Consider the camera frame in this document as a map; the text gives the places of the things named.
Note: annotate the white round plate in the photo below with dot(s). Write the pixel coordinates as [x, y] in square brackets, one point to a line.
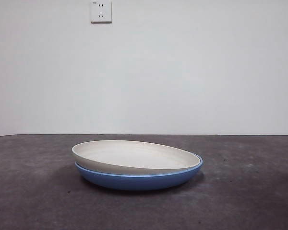
[134, 155]

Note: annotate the blue round plate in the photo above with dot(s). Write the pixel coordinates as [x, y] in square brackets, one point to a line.
[134, 183]

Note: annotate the white wall socket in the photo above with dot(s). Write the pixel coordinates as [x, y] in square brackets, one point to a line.
[101, 12]

